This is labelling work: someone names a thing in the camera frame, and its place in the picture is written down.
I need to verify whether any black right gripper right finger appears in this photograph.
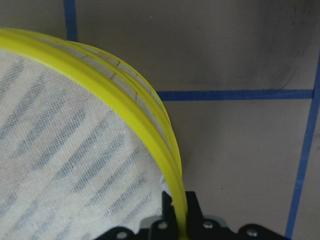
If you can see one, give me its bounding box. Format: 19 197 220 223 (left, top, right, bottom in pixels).
185 191 203 222

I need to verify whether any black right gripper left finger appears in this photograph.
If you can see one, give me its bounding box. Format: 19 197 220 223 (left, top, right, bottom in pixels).
161 191 177 223

